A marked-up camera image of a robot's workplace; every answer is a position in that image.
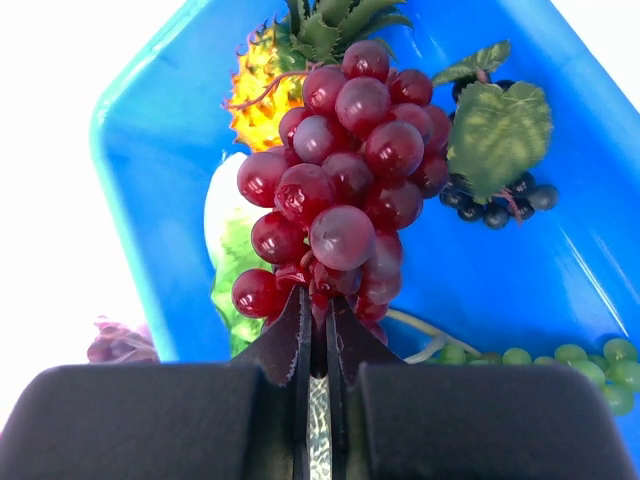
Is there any orange toy pineapple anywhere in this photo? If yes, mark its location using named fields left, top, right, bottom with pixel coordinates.
left=225, top=0, right=413, bottom=152

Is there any clear zip bag orange zipper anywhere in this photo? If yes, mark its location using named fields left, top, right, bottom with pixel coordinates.
left=86, top=316, right=160, bottom=364

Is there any blue plastic bin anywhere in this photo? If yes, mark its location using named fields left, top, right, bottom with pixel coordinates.
left=91, top=1, right=639, bottom=363

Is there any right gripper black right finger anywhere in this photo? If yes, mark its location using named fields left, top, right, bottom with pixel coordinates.
left=326, top=298, right=638, bottom=479

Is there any green cabbage toy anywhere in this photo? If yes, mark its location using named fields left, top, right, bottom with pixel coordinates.
left=204, top=152, right=270, bottom=356

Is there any small green grape bunch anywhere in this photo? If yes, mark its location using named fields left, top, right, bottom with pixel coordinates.
left=387, top=309, right=639, bottom=416

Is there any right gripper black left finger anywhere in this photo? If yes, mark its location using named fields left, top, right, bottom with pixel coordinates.
left=1, top=288, right=311, bottom=479

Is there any green cantaloupe melon toy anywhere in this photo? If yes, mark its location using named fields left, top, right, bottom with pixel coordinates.
left=307, top=377, right=332, bottom=480

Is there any blue black grape bunch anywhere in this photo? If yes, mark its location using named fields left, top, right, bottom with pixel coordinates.
left=432, top=39, right=553, bottom=223

